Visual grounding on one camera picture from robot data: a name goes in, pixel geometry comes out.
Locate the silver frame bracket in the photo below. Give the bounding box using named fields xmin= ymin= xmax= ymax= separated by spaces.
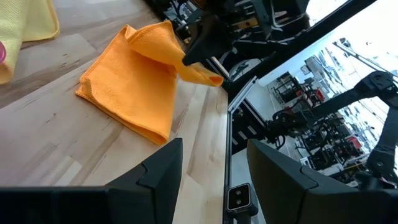
xmin=228 ymin=75 xmax=259 ymax=113

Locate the small table-level camera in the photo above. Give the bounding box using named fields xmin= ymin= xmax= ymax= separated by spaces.
xmin=224 ymin=182 xmax=259 ymax=219

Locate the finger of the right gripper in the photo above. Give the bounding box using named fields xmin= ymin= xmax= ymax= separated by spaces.
xmin=182 ymin=17 xmax=233 ymax=67

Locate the yellow microfiber towel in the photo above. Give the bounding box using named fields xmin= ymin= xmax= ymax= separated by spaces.
xmin=0 ymin=0 xmax=60 ymax=85

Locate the black slotted box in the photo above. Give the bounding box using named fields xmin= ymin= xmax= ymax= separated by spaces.
xmin=231 ymin=98 xmax=270 ymax=156

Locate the orange microfiber towel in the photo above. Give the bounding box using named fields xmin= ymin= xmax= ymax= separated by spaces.
xmin=75 ymin=20 xmax=224 ymax=146

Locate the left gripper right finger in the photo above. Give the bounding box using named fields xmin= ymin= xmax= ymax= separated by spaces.
xmin=247 ymin=139 xmax=398 ymax=224

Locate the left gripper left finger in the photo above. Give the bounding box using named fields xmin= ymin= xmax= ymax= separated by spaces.
xmin=0 ymin=138 xmax=183 ymax=224

